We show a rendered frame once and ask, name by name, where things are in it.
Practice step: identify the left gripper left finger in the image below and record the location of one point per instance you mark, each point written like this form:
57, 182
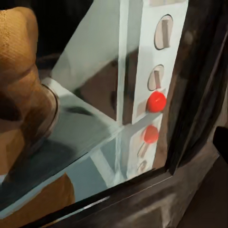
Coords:
11, 142

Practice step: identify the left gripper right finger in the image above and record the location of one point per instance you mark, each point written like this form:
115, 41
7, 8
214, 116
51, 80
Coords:
221, 141

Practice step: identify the microwave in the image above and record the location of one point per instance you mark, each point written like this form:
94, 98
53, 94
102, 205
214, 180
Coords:
115, 99

